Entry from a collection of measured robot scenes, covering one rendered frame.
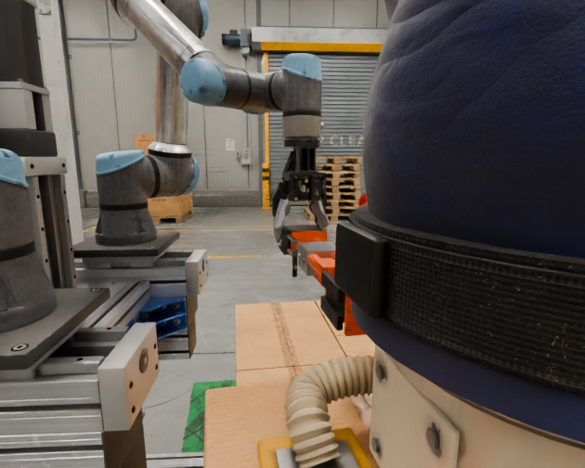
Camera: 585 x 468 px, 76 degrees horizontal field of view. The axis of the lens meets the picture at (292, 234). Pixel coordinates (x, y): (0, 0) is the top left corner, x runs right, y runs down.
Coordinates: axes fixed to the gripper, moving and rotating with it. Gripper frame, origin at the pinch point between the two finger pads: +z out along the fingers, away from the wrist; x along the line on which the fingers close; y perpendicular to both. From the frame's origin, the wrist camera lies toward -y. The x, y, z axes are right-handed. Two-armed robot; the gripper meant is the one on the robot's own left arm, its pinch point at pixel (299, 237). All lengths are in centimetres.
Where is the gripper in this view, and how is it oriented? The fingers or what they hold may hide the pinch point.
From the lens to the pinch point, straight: 80.3
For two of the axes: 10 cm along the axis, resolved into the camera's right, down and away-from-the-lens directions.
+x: 9.8, -0.5, 2.0
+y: 2.1, 1.9, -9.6
